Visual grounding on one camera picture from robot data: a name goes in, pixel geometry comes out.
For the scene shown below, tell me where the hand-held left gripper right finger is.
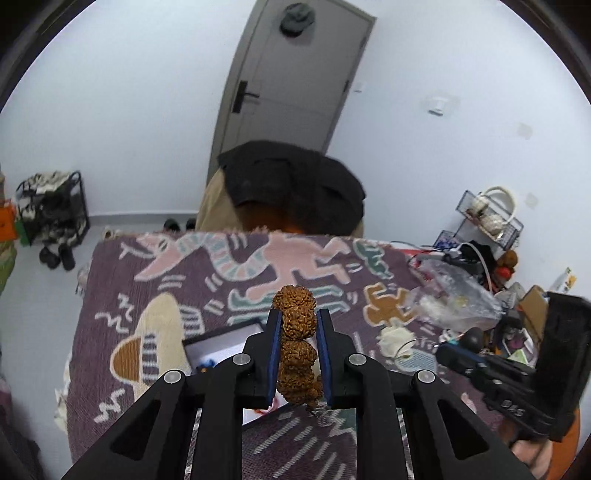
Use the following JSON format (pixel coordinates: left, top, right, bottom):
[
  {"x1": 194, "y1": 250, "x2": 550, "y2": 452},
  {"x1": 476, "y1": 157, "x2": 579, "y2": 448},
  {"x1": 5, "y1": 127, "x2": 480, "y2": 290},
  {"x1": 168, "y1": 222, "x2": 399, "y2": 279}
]
[{"x1": 316, "y1": 308, "x2": 536, "y2": 480}]

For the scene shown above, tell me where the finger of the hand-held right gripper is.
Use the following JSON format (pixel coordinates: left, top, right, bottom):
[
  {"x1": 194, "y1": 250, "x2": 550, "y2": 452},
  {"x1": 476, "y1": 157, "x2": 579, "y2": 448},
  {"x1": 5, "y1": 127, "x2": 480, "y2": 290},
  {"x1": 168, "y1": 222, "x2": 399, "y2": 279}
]
[{"x1": 436, "y1": 344, "x2": 492, "y2": 384}]

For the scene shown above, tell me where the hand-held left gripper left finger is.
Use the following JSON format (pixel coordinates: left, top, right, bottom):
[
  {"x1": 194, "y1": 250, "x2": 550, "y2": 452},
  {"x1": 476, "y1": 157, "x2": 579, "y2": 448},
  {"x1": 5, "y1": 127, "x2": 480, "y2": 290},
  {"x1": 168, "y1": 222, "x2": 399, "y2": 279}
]
[{"x1": 60, "y1": 308, "x2": 284, "y2": 480}]

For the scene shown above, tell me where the brown bead bracelet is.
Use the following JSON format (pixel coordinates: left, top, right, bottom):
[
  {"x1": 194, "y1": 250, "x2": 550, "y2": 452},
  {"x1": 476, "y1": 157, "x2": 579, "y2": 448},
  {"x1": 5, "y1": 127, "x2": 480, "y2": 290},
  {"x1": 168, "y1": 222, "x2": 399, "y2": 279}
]
[{"x1": 271, "y1": 285, "x2": 324, "y2": 411}]

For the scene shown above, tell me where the black jewelry box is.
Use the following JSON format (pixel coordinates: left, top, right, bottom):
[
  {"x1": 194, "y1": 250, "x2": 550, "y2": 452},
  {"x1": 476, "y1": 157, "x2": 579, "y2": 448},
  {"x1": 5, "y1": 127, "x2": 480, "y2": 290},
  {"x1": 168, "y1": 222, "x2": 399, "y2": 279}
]
[{"x1": 181, "y1": 320, "x2": 278, "y2": 425}]

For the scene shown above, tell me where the person's right hand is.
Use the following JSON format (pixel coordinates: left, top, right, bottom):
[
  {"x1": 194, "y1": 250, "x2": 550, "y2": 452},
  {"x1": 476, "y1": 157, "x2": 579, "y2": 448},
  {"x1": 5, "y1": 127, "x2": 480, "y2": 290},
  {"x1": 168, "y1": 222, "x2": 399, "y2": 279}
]
[{"x1": 510, "y1": 438, "x2": 555, "y2": 480}]

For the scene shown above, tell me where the thin metal bangle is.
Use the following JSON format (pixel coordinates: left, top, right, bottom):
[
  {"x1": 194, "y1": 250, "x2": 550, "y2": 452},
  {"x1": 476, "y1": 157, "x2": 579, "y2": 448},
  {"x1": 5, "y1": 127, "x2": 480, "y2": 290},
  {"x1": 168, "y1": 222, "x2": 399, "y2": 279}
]
[{"x1": 392, "y1": 338, "x2": 437, "y2": 365}]

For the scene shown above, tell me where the cardboard sheet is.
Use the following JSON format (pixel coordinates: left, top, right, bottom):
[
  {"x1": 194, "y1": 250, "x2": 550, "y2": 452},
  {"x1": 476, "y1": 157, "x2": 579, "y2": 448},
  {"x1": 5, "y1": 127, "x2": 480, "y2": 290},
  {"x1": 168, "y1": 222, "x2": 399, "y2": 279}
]
[{"x1": 519, "y1": 285, "x2": 548, "y2": 337}]

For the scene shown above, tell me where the white yellow package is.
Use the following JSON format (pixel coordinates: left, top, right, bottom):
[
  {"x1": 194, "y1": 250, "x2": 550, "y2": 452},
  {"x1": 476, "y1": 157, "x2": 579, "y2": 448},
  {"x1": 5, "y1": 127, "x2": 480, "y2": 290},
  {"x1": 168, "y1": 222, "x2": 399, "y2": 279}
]
[{"x1": 551, "y1": 267, "x2": 578, "y2": 294}]

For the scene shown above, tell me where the clear plastic bag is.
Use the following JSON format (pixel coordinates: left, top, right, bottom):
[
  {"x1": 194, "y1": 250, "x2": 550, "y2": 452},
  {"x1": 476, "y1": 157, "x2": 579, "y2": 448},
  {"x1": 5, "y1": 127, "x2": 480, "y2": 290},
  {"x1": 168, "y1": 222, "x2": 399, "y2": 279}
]
[{"x1": 406, "y1": 256, "x2": 504, "y2": 333}]

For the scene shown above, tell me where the purple printed blanket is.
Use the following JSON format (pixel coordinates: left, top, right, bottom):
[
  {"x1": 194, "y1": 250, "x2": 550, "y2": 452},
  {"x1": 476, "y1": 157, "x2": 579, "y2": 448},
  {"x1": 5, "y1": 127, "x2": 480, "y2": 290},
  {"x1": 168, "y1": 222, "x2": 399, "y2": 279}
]
[{"x1": 55, "y1": 231, "x2": 504, "y2": 480}]

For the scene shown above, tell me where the brown plush toy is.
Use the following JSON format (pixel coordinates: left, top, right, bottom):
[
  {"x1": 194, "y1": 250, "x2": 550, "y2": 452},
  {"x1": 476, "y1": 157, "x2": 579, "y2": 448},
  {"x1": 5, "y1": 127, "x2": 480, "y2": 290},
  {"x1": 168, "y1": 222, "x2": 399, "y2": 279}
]
[{"x1": 496, "y1": 249, "x2": 520, "y2": 278}]

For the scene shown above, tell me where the white handbag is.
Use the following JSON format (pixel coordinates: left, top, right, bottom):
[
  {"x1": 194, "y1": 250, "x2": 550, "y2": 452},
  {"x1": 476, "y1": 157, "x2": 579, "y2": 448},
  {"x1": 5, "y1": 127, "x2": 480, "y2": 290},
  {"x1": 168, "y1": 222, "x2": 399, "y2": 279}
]
[{"x1": 471, "y1": 186, "x2": 517, "y2": 236}]

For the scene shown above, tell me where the tan chair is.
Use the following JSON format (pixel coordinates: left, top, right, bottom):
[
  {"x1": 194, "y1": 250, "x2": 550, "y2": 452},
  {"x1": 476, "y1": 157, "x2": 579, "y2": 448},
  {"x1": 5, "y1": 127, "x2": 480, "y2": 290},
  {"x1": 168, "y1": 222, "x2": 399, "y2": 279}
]
[{"x1": 196, "y1": 166, "x2": 365, "y2": 238}]

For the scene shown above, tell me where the black jacket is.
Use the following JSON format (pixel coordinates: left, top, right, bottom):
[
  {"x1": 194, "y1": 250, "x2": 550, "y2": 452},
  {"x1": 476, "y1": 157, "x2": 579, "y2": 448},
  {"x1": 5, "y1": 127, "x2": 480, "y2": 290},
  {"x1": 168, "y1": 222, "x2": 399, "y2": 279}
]
[{"x1": 217, "y1": 140, "x2": 365, "y2": 236}]

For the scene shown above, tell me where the grey door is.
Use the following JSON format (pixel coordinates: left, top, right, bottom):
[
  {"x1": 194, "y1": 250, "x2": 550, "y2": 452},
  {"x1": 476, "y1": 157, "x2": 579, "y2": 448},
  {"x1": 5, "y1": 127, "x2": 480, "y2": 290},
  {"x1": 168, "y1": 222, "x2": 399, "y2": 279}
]
[{"x1": 209, "y1": 0, "x2": 377, "y2": 185}]

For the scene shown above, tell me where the black shoe rack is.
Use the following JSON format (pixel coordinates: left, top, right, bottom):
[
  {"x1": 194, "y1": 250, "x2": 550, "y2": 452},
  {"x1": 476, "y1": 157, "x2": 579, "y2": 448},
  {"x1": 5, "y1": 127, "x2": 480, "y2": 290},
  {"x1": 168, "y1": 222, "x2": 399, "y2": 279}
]
[{"x1": 16, "y1": 171, "x2": 90, "y2": 247}]

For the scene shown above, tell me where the green leaf mat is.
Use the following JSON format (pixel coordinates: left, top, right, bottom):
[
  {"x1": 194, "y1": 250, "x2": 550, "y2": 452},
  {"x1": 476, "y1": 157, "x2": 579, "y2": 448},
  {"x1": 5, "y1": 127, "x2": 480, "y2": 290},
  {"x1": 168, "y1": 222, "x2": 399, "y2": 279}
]
[{"x1": 0, "y1": 241, "x2": 19, "y2": 296}]

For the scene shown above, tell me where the orange box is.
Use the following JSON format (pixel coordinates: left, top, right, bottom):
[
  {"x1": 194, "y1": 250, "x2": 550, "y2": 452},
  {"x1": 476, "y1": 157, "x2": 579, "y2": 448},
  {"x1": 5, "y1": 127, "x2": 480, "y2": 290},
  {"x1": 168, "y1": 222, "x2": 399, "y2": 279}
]
[{"x1": 0, "y1": 203, "x2": 18, "y2": 241}]

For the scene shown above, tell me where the dark hat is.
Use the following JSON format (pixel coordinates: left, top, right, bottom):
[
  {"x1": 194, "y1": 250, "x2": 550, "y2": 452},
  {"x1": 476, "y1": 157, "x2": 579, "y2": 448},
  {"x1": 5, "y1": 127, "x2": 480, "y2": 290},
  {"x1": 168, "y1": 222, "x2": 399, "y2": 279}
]
[{"x1": 280, "y1": 2, "x2": 316, "y2": 38}]

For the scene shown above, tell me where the small wire basket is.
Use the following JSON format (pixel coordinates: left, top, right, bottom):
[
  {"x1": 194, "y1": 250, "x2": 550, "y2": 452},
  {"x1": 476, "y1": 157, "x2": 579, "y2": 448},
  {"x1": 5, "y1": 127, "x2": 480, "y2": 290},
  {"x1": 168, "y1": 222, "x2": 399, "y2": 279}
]
[{"x1": 434, "y1": 230, "x2": 467, "y2": 252}]

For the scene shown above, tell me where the black wire wall rack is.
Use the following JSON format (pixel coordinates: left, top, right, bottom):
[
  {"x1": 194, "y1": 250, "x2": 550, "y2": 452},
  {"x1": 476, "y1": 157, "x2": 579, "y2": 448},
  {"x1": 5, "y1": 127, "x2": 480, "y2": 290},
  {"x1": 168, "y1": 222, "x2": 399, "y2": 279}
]
[{"x1": 455, "y1": 189, "x2": 525, "y2": 252}]

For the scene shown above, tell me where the black door handle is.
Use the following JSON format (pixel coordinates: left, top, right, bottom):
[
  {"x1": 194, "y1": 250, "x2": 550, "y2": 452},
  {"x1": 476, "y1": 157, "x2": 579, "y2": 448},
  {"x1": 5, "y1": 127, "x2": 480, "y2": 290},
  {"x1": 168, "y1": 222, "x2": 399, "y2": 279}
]
[{"x1": 232, "y1": 80, "x2": 259, "y2": 114}]

